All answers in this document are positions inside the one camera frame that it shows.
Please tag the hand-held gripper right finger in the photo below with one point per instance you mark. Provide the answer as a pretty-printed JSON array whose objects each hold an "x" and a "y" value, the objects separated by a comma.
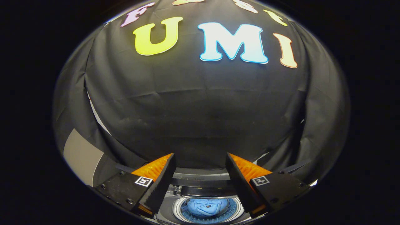
[{"x": 239, "y": 184}]

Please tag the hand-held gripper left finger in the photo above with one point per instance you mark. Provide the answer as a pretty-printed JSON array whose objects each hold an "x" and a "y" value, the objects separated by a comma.
[{"x": 161, "y": 184}]

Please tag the black backdrop cloth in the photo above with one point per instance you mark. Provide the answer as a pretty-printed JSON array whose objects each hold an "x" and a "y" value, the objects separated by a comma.
[{"x": 200, "y": 103}]

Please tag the grey cabinet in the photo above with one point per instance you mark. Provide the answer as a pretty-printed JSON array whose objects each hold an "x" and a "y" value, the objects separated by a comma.
[{"x": 81, "y": 156}]

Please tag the light blue polo shirt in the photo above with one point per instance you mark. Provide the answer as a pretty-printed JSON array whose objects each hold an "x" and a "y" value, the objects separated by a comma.
[{"x": 204, "y": 207}]

